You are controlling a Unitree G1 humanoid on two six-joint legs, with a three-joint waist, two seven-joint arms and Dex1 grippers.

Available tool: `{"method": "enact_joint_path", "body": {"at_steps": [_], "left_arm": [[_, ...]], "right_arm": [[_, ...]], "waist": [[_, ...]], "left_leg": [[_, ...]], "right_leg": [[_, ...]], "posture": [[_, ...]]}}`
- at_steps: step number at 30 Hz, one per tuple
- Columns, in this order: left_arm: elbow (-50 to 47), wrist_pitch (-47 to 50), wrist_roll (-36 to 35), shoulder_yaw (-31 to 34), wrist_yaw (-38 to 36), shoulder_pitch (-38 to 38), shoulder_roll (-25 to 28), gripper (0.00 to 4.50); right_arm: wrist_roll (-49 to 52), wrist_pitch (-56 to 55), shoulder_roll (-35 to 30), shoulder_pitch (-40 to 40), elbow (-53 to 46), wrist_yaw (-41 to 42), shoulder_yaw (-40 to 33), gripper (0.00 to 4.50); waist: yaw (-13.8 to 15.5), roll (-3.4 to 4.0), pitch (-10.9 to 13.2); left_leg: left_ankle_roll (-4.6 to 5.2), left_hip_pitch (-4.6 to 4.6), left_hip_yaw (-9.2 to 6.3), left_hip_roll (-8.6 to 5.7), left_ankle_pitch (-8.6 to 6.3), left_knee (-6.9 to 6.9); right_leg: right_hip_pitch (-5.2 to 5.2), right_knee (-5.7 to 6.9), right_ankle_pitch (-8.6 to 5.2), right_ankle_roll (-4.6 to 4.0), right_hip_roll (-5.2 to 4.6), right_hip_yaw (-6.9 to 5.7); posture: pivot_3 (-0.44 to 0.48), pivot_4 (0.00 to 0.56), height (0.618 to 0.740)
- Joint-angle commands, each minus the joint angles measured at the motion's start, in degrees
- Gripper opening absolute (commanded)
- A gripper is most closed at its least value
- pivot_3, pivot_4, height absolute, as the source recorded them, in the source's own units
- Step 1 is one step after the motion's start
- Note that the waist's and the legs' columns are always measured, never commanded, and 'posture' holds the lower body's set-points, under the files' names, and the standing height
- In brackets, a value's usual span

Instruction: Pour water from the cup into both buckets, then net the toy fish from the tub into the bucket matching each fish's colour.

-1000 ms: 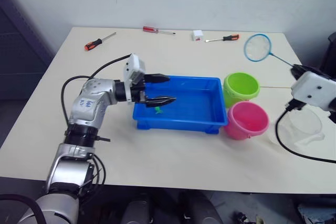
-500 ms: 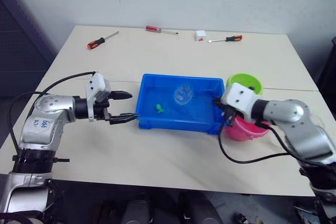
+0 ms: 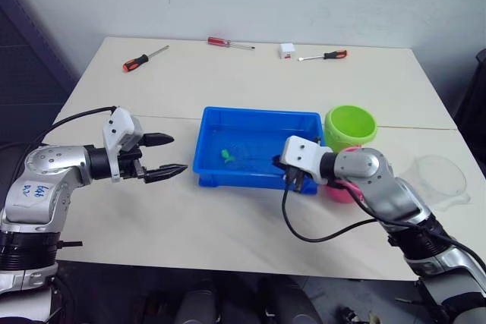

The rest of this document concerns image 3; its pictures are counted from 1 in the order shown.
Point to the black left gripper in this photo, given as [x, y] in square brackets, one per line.
[131, 162]

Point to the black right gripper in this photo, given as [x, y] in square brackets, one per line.
[279, 161]

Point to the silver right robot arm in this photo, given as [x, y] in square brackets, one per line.
[364, 172]

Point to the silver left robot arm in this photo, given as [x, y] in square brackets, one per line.
[49, 172]

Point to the blue plastic tub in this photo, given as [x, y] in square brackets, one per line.
[243, 178]

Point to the green toy fish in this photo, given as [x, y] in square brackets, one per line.
[226, 154]

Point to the pink plastic bucket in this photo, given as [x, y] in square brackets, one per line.
[341, 195]

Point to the green plastic bucket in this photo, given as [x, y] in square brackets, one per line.
[349, 126]

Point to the clear plastic cup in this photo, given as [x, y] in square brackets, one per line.
[436, 176]

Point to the large orange black screwdriver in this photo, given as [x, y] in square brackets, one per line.
[133, 63]

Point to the small white red box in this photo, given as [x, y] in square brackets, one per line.
[287, 50]

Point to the small orange black screwdriver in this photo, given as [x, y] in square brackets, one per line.
[336, 54]

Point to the dark grey rounded shape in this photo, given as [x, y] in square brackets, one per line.
[197, 309]

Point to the small black floor device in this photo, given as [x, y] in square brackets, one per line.
[348, 316]

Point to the black chair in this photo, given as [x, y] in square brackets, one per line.
[474, 111]

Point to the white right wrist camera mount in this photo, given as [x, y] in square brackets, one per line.
[303, 153]

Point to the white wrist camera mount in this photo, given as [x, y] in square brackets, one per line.
[303, 153]
[117, 123]

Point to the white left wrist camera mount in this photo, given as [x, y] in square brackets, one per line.
[117, 123]

